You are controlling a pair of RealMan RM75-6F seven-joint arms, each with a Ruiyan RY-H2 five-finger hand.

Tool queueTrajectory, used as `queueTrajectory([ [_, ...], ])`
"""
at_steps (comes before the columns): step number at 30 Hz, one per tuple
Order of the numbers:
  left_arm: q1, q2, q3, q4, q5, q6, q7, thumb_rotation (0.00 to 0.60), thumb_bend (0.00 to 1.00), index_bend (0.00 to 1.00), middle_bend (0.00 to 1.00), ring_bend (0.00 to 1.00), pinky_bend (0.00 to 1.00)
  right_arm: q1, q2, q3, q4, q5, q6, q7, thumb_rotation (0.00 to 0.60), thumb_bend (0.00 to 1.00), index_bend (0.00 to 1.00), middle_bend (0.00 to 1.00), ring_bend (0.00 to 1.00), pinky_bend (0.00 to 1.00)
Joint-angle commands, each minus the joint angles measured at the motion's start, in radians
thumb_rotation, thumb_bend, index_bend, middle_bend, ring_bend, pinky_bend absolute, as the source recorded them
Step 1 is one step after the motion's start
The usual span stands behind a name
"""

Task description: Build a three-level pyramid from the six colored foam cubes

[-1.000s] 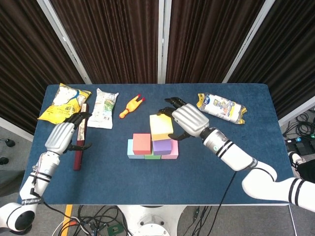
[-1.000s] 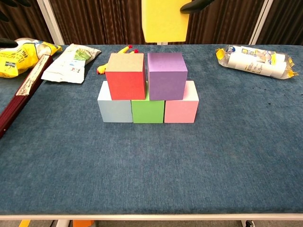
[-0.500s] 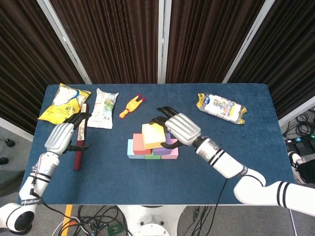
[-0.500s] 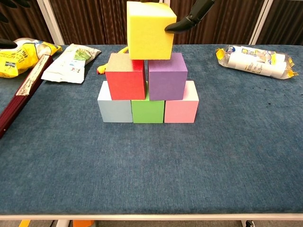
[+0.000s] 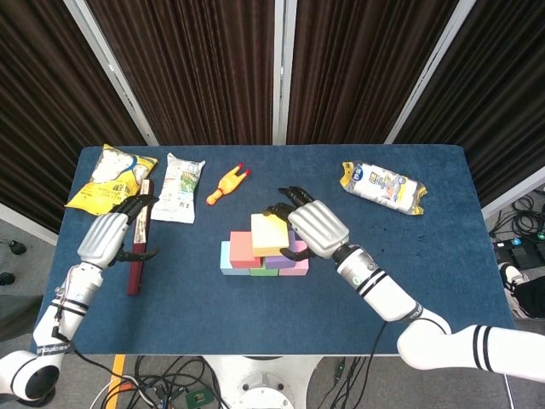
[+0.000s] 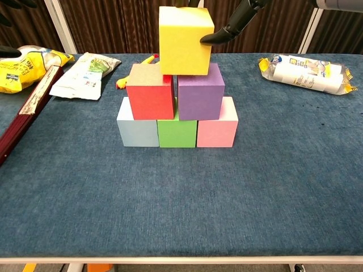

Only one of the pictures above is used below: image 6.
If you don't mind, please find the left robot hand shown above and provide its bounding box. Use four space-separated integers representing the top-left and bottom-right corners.
0 0 38 59

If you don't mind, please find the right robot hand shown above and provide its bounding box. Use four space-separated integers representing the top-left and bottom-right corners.
173 0 269 46

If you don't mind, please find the yellow foam cube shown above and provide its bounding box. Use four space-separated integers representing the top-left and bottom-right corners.
158 6 215 77

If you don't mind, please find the purple foam cube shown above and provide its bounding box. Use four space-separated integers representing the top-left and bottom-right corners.
177 62 226 121

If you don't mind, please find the pink foam cube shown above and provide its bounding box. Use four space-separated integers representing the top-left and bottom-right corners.
196 96 239 148

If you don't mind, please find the red foam cube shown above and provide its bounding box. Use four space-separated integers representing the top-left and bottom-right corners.
126 63 175 121

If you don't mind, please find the green foam cube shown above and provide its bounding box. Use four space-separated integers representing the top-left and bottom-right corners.
157 112 199 148

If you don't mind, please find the light blue foam cube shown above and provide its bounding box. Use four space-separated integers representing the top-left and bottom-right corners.
116 96 160 147

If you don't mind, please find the yellow popcorn snack bag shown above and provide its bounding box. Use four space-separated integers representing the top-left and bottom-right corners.
0 45 75 94

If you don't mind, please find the brown curtain panel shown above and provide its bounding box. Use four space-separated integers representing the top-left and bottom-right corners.
58 0 190 54
307 8 363 54
0 0 65 56
201 0 318 54

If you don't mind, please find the white snack bag green print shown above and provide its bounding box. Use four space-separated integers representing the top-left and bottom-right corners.
49 52 122 101

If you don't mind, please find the white yellow snack packet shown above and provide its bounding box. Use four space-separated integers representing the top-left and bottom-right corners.
258 53 358 96

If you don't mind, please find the yellow rubber chicken toy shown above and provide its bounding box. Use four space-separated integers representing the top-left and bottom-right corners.
115 53 160 90

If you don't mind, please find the blue table cloth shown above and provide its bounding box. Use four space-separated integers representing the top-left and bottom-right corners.
0 53 363 258

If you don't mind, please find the white table frame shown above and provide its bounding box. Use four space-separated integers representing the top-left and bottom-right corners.
0 256 363 266

